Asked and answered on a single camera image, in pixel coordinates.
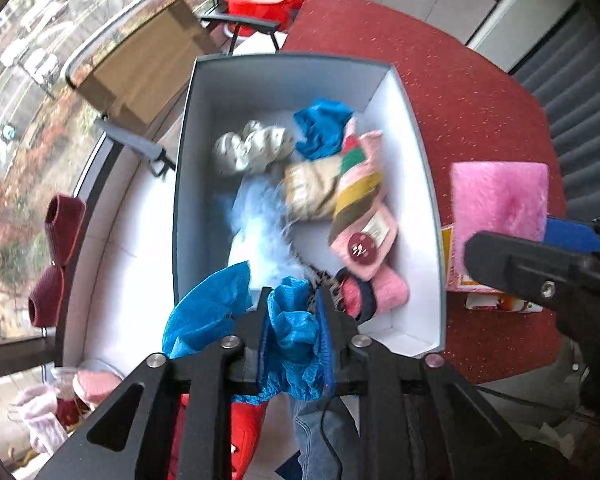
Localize fox print tissue pack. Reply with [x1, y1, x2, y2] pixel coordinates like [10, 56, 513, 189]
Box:
[465, 292, 543, 314]

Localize leopard print cloth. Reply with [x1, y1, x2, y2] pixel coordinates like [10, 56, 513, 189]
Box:
[288, 220, 343, 312]

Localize red yellow flat packet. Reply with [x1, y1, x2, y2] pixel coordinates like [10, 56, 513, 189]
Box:
[441, 224, 498, 294]

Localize red plastic bucket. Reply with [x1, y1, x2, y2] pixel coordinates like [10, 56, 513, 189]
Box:
[227, 0, 306, 32]

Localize light blue fluffy cloth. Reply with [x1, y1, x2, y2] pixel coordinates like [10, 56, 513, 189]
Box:
[227, 174, 306, 290]

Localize small blue fuzzy cloth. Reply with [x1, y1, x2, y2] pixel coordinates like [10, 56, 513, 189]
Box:
[294, 99, 354, 160]

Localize maroon slippers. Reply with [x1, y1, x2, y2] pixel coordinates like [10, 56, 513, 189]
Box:
[28, 194, 86, 328]

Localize tan folding chair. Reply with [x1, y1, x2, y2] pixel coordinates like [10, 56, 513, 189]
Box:
[62, 0, 280, 178]

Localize blue mesh cloth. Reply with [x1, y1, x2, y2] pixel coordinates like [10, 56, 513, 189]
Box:
[162, 261, 335, 405]

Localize person's jeans leg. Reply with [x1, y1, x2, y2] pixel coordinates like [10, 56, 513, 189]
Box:
[289, 396, 360, 479]

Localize pink striped sock roll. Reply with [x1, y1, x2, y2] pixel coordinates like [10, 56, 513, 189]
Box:
[337, 264, 412, 322]

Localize white storage box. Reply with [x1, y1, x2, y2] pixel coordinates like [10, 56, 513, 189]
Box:
[172, 53, 448, 359]

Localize white dotted cloth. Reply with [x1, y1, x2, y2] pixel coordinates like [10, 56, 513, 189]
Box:
[212, 120, 294, 176]

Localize pink foam sponge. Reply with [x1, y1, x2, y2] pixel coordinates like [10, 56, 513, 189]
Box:
[451, 162, 550, 274]

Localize grey curtain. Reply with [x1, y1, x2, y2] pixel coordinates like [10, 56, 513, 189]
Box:
[510, 2, 600, 221]

